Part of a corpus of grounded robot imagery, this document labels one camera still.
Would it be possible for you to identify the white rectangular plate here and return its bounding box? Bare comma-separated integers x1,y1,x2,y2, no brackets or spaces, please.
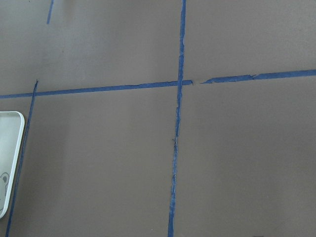
0,111,25,218

